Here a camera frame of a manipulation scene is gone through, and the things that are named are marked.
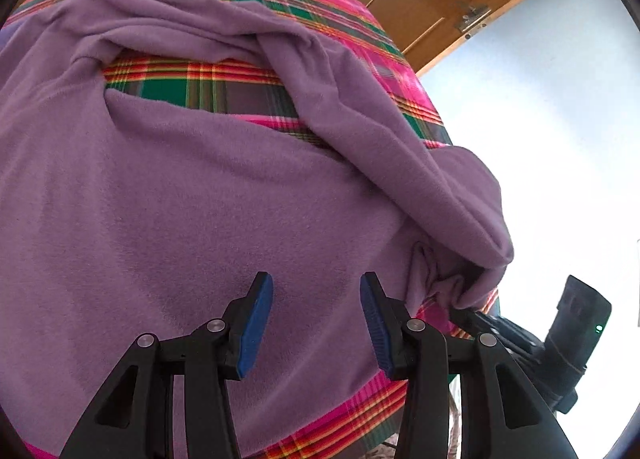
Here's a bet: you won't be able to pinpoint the pink plaid bed sheet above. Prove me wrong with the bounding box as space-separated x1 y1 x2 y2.
0 0 501 459

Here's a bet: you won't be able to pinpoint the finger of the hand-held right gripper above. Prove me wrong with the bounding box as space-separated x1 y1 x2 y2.
451 307 516 341

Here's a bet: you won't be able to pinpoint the metal door handle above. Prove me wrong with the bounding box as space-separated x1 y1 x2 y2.
454 2 493 32

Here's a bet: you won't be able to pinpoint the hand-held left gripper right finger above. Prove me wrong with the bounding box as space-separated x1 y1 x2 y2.
360 271 581 459

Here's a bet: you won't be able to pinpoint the purple fleece pants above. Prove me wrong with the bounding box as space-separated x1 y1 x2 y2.
0 0 516 457

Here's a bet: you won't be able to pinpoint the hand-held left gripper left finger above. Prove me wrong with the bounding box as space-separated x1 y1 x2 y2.
59 271 275 459

